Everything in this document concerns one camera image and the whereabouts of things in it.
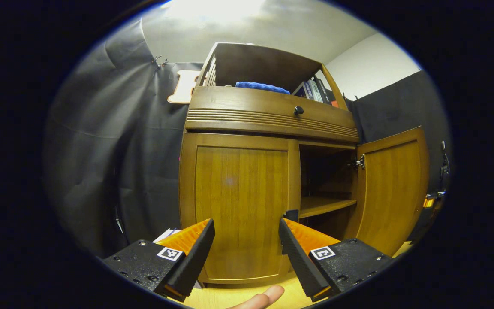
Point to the black book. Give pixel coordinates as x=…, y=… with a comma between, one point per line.
x=324, y=91

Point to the dark blue book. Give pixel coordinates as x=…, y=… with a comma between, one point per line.
x=300, y=91

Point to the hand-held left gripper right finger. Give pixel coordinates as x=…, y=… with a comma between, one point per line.
x=302, y=266

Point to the blue folded towel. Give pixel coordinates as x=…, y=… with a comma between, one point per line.
x=262, y=87

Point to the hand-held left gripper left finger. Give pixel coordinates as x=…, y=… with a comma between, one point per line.
x=195, y=262

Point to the black backdrop cloth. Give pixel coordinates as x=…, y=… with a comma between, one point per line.
x=122, y=150

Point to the blue paperback book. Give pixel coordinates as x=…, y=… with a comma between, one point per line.
x=174, y=232

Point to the wooden ribbed drawer front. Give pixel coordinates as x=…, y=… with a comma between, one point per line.
x=247, y=105

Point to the black metal stand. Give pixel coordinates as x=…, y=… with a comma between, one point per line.
x=444, y=167

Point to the wooden double-door shoe cabinet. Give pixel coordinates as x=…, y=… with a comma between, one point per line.
x=264, y=64

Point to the black round drawer knob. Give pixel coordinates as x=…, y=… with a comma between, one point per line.
x=299, y=110

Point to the wooden cabinet door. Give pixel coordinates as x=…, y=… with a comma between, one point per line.
x=393, y=189
x=238, y=193

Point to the grey book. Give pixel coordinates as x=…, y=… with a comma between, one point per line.
x=313, y=89

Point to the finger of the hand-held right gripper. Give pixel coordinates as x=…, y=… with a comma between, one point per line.
x=429, y=203

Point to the metal door hinge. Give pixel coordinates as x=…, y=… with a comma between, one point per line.
x=357, y=162

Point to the wooden inner cabinet shelf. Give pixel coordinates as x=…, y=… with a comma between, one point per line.
x=320, y=206

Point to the metal cloth clip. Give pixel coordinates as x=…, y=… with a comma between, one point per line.
x=160, y=62

